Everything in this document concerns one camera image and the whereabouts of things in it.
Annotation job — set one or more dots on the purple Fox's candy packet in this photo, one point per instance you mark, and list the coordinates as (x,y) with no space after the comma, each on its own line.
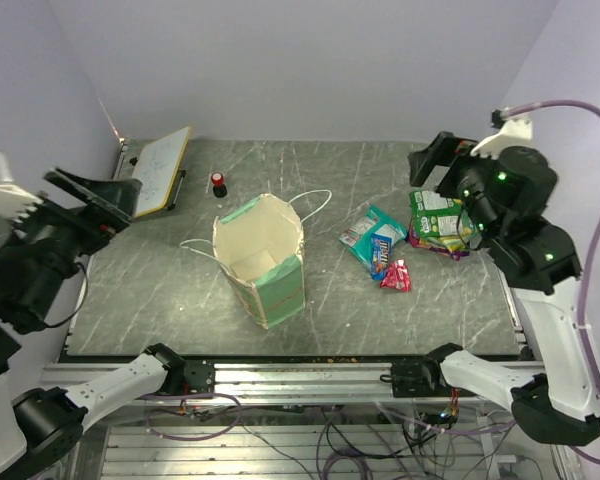
(412,239)

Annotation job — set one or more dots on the green spring tea candy packet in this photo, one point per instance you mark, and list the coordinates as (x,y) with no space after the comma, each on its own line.
(453,246)

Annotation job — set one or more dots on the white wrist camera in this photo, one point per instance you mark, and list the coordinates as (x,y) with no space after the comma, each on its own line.
(16,203)
(511,131)

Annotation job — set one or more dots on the small whiteboard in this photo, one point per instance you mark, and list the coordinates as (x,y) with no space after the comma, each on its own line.
(156,168)

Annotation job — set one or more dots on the blue M&M's candy packet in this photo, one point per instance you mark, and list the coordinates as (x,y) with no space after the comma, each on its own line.
(380,252)

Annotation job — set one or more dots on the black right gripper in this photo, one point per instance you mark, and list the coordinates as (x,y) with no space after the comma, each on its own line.
(452,147)

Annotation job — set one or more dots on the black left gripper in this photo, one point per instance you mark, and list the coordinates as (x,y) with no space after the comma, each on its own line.
(114,202)

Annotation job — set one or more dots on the green illustrated paper bag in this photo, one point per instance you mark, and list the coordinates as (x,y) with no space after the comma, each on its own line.
(259,249)

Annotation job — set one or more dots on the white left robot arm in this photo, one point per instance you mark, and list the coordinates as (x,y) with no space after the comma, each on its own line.
(38,426)

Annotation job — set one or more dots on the green Fox's candy packet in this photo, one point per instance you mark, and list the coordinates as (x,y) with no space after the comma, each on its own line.
(428,202)

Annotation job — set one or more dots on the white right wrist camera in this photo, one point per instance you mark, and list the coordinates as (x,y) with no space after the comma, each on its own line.
(511,131)

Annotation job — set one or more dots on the teal candy packet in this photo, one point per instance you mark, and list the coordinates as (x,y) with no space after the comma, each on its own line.
(375,221)

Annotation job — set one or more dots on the aluminium front base frame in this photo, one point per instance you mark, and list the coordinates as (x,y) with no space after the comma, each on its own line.
(309,383)

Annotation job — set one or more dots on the yellow green candy packet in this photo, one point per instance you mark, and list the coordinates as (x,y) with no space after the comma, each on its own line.
(436,226)

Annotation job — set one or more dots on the small red candy packet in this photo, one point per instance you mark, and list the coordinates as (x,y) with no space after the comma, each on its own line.
(397,277)

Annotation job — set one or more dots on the aluminium table edge rail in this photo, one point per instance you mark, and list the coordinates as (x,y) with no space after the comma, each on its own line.
(525,351)

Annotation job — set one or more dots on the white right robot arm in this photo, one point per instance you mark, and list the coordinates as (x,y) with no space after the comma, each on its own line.
(505,197)

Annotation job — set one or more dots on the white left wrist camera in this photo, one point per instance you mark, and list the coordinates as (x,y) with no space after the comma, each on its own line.
(16,203)

